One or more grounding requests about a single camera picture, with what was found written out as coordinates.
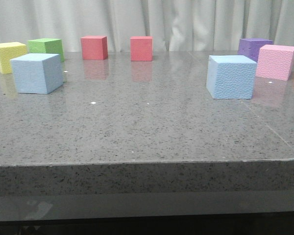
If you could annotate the red foam block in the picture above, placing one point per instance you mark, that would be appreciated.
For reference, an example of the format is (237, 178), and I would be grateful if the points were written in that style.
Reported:
(94, 47)
(141, 48)

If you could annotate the pink foam block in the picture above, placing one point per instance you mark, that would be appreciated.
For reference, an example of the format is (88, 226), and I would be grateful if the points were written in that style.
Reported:
(275, 62)

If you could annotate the white pleated curtain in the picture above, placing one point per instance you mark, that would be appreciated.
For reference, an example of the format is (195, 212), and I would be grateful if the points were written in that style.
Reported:
(175, 25)

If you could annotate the green foam block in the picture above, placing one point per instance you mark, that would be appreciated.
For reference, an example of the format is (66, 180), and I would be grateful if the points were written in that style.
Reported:
(46, 45)

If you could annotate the right red foam block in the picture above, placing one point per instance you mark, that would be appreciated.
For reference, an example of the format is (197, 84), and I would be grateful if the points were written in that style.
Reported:
(141, 48)

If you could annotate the yellow foam block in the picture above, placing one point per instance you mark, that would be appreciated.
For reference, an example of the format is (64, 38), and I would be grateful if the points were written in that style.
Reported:
(9, 51)

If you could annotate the left red foam block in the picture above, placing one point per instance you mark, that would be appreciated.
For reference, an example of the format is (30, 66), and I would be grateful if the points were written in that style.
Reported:
(94, 47)

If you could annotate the blue foam block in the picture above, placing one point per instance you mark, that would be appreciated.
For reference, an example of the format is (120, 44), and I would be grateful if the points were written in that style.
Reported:
(230, 76)
(37, 73)

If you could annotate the purple foam block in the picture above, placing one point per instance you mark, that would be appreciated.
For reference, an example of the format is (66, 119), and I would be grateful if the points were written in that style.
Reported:
(250, 47)

